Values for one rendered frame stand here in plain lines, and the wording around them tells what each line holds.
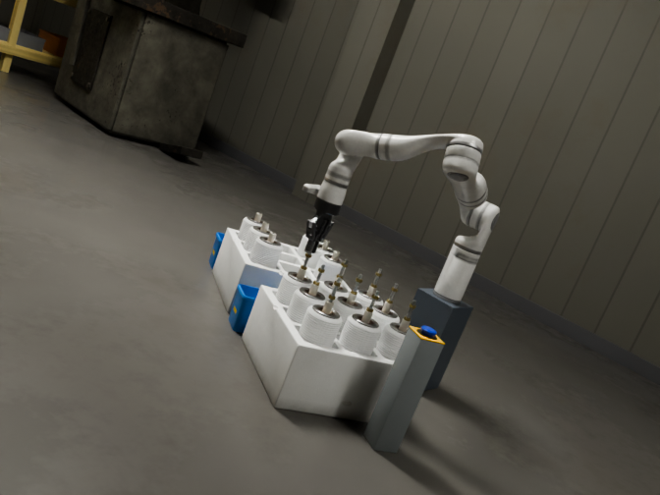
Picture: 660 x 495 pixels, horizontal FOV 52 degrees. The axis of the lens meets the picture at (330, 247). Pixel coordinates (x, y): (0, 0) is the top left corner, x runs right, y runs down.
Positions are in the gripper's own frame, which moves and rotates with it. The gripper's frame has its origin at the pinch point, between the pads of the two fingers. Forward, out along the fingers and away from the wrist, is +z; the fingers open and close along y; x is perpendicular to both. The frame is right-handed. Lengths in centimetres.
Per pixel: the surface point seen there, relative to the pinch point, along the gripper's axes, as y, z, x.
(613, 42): 231, -120, -24
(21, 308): -52, 35, 46
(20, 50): 217, 15, 386
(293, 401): -23.8, 32.4, -20.6
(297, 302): -12.6, 12.7, -7.3
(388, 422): -18, 27, -44
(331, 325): -19.1, 11.5, -21.0
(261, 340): -11.3, 27.7, -0.8
